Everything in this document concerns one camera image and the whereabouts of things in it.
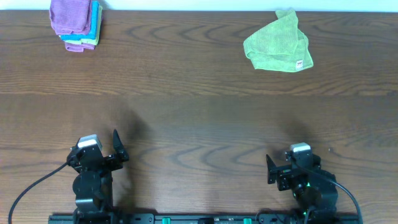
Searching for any green microfiber cloth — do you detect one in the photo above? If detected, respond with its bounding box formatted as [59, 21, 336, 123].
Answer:
[243, 9, 313, 73]

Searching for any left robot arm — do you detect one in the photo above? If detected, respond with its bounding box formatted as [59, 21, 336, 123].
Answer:
[67, 130, 129, 223]

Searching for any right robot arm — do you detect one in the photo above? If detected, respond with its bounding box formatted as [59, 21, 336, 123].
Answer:
[266, 151, 338, 223]

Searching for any light green folded cloth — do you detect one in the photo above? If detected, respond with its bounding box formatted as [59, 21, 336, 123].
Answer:
[65, 6, 103, 45]

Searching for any purple folded cloth bottom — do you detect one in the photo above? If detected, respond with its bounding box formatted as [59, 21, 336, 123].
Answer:
[65, 42, 95, 52]

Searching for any purple folded cloth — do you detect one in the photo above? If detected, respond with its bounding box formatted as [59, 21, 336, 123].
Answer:
[65, 42, 95, 52]
[49, 0, 92, 35]

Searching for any purple folded cloth top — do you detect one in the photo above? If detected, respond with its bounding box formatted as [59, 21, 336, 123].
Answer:
[49, 0, 92, 35]

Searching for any blue folded cloth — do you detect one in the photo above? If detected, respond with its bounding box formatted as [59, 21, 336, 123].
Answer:
[60, 1, 100, 40]

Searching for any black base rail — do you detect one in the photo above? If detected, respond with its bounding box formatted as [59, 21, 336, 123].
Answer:
[48, 213, 359, 224]

